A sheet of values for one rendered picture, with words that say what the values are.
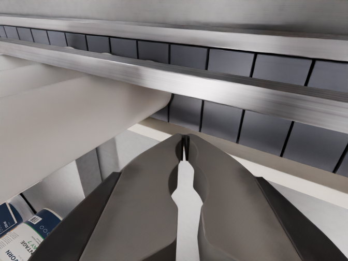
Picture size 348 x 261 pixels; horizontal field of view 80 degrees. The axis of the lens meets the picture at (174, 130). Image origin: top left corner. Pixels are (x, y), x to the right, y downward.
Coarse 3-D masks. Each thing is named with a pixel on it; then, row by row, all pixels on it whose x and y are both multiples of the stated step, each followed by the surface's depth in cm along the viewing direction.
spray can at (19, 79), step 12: (0, 72) 15; (12, 72) 15; (24, 72) 16; (36, 72) 16; (48, 72) 17; (60, 72) 17; (72, 72) 18; (0, 84) 14; (12, 84) 15; (24, 84) 15; (36, 84) 16; (48, 84) 16; (0, 96) 14
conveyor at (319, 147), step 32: (0, 32) 34; (32, 32) 29; (64, 32) 26; (192, 64) 19; (224, 64) 17; (256, 64) 16; (288, 64) 15; (320, 64) 14; (192, 128) 22; (224, 128) 20; (256, 128) 18; (288, 128) 17; (320, 128) 16; (320, 160) 16
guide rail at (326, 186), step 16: (128, 128) 22; (144, 128) 20; (160, 128) 20; (176, 128) 20; (224, 144) 18; (240, 144) 18; (240, 160) 16; (256, 160) 16; (272, 160) 16; (288, 160) 16; (272, 176) 15; (288, 176) 15; (304, 176) 14; (320, 176) 14; (336, 176) 15; (304, 192) 15; (320, 192) 14; (336, 192) 13
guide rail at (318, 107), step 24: (0, 48) 19; (24, 48) 17; (48, 48) 16; (96, 72) 14; (120, 72) 13; (144, 72) 12; (168, 72) 11; (192, 72) 10; (216, 72) 11; (192, 96) 11; (216, 96) 10; (240, 96) 9; (264, 96) 9; (288, 96) 8; (312, 96) 8; (336, 96) 8; (312, 120) 8; (336, 120) 8
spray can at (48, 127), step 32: (32, 96) 11; (64, 96) 12; (96, 96) 14; (128, 96) 16; (160, 96) 19; (0, 128) 10; (32, 128) 10; (64, 128) 12; (96, 128) 13; (0, 160) 9; (32, 160) 10; (64, 160) 12; (0, 192) 10
